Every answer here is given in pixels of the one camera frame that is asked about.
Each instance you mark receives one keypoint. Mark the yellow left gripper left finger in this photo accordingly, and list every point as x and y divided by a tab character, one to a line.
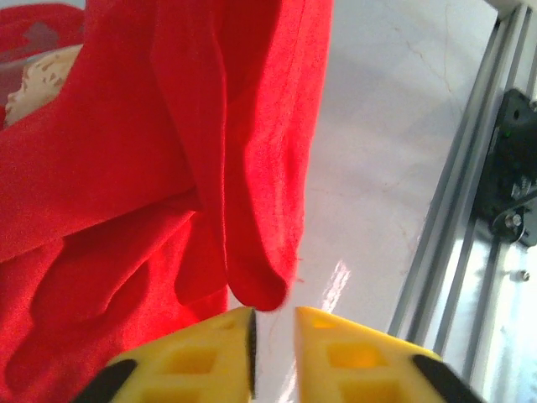
218	336

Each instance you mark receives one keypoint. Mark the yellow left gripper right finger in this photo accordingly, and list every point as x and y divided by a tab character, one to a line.
319	378

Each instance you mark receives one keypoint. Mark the red t-shirt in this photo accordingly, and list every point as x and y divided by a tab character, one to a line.
126	147

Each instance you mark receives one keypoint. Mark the wide aluminium base rail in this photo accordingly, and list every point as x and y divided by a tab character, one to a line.
461	273

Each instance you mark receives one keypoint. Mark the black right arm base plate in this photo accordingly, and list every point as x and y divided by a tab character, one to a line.
512	168

